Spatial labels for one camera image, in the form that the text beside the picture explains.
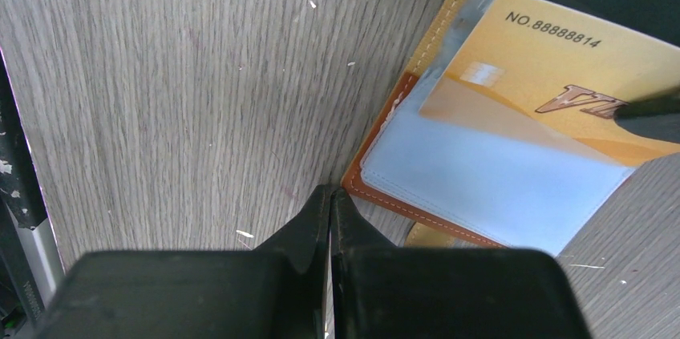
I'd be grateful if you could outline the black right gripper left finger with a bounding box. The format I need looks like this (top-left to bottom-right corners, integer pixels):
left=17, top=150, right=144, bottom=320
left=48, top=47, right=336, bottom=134
left=36, top=185, right=332, bottom=338

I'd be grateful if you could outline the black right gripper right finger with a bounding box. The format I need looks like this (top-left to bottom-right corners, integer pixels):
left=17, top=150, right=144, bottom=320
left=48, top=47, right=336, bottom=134
left=330, top=189, right=591, bottom=338

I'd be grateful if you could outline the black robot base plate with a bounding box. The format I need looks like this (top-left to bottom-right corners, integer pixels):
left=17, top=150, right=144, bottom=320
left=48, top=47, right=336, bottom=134
left=1, top=66, right=64, bottom=338

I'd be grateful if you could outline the brown leather card holder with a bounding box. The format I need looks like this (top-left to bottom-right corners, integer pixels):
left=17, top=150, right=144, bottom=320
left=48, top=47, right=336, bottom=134
left=342, top=0, right=633, bottom=255

